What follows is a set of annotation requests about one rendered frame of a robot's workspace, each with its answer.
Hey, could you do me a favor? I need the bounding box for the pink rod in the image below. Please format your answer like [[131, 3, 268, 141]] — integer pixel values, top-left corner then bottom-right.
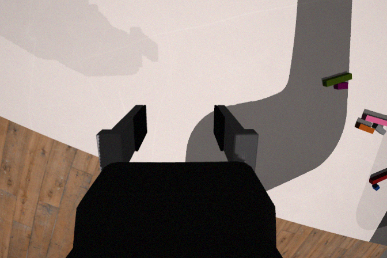
[[361, 114, 387, 126]]

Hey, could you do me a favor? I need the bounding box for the grey rod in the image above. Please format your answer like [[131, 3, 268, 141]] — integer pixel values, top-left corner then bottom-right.
[[372, 123, 386, 135]]

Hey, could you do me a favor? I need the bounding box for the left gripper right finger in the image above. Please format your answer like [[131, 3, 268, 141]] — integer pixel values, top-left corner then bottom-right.
[[214, 105, 259, 172]]

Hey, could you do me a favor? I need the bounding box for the lime green rod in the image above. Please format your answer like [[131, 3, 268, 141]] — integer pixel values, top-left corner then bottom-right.
[[322, 73, 352, 87]]

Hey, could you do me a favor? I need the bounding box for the orange rod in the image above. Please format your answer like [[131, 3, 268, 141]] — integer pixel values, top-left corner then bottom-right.
[[355, 122, 375, 134]]

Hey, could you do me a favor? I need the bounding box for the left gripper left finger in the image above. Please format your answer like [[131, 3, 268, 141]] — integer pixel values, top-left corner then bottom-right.
[[96, 105, 147, 171]]

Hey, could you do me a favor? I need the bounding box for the magenta rectangular block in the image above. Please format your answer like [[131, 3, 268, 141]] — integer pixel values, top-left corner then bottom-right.
[[334, 82, 348, 90]]

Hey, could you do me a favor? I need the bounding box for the small blue cube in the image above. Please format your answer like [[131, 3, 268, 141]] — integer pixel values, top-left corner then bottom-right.
[[372, 184, 380, 191]]

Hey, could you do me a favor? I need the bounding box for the red rod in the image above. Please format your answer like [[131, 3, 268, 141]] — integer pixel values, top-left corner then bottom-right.
[[369, 171, 387, 185]]

